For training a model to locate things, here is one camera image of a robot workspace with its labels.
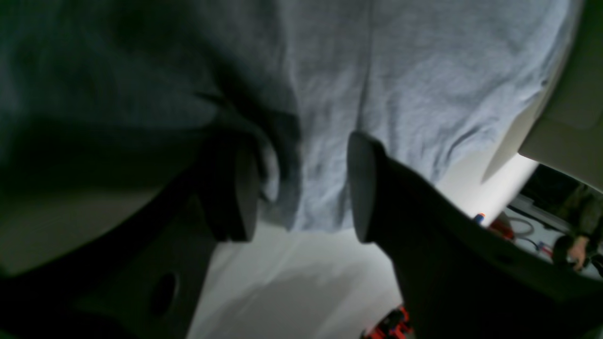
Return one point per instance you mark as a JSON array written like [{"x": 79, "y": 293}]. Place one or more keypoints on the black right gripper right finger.
[{"x": 457, "y": 279}]

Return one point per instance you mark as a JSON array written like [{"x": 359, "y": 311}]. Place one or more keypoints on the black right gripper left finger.
[{"x": 143, "y": 279}]

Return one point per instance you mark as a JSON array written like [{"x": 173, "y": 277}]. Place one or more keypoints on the grey T-shirt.
[{"x": 117, "y": 94}]

